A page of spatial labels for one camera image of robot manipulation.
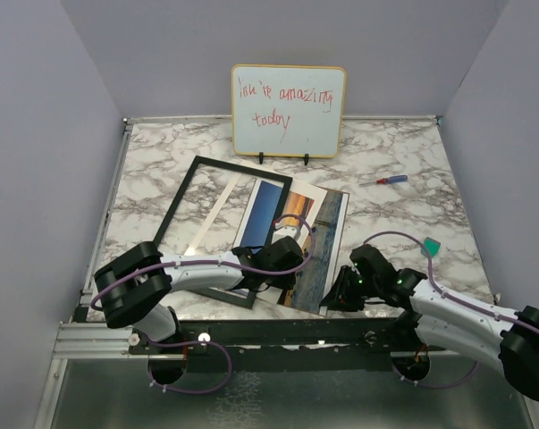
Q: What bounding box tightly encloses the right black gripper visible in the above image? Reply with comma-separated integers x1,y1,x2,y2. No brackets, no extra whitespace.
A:
321,264,381,312

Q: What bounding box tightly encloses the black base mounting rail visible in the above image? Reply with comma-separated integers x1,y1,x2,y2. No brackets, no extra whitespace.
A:
130,312,449,372

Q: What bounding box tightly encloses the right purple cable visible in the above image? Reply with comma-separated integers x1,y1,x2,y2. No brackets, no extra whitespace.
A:
362,230,539,389

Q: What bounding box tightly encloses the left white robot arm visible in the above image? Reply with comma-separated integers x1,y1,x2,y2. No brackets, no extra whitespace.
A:
90,236,307,353

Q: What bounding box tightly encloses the teal green eraser block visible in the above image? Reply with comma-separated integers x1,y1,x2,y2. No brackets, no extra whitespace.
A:
421,237,441,258

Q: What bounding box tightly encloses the aluminium table edge rail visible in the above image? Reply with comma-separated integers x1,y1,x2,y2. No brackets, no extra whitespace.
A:
54,118,133,359

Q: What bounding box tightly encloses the brown frame backing board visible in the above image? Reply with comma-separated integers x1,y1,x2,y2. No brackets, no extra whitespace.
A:
276,189,349,315

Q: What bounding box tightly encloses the yellow-framed whiteboard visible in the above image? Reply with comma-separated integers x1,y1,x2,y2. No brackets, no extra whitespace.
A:
232,64,347,158

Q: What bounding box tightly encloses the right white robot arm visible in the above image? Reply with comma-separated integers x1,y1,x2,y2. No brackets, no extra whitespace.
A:
321,244,539,402

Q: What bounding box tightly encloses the black picture frame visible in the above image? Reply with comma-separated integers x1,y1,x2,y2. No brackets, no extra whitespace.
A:
154,156,292,309

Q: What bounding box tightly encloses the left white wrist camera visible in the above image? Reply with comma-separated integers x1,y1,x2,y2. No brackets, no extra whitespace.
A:
272,225,303,245

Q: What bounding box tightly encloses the black whiteboard stand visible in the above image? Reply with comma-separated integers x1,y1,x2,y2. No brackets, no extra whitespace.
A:
257,152,310,165

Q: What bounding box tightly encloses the sunset fishing photo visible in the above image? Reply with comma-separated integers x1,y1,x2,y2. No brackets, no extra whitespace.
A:
233,178,326,248

